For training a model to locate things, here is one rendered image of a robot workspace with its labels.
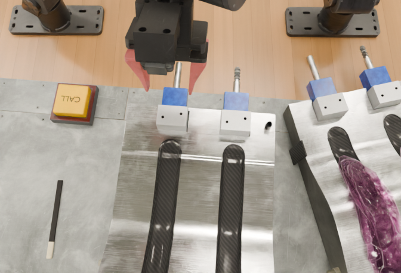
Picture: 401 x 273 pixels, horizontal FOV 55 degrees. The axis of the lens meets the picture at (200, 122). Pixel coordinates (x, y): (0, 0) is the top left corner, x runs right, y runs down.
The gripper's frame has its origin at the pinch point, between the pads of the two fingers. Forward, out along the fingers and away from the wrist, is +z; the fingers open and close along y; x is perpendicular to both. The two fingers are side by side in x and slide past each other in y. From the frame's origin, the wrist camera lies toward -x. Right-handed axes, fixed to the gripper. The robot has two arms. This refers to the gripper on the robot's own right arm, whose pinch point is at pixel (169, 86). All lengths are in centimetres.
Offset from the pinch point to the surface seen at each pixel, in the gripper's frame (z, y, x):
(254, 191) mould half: 16.7, 14.6, -4.6
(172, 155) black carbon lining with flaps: 14.3, 0.4, -0.2
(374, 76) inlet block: 6.4, 36.5, 16.8
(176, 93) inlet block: 7.3, 0.1, 8.0
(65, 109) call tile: 14.2, -21.3, 9.6
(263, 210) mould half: 18.2, 16.2, -7.0
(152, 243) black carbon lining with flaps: 20.9, -1.1, -13.2
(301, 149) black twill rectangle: 15.0, 23.0, 4.5
